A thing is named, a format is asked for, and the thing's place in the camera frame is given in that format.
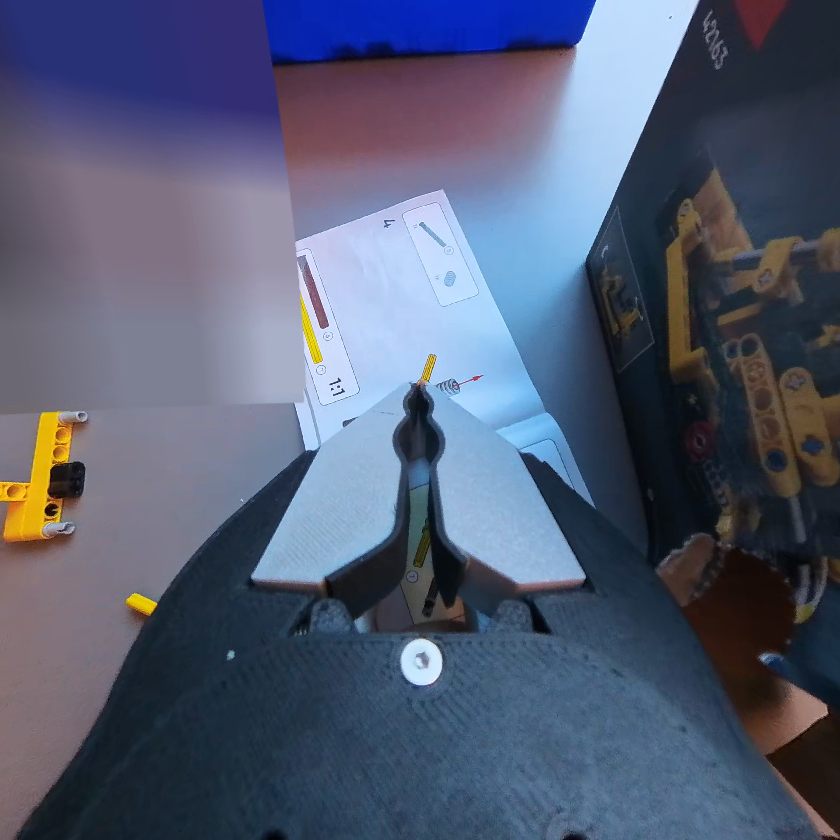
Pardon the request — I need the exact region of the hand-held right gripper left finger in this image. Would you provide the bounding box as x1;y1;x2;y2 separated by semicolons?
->
251;384;416;619

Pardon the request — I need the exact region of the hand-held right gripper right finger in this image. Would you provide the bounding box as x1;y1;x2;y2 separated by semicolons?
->
419;384;587;610

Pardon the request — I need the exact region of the black lego axle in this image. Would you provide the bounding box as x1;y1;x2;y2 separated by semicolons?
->
406;384;435;490

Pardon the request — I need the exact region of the lego instruction booklet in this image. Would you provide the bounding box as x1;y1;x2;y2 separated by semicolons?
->
294;189;596;634

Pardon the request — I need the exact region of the yellow lego beam assembly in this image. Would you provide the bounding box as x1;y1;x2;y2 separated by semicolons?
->
0;411;89;543

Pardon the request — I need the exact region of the black lego set box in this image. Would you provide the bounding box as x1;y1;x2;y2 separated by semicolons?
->
585;0;840;840

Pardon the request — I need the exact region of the blue plastic bin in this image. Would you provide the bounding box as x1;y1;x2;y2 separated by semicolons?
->
262;0;597;65

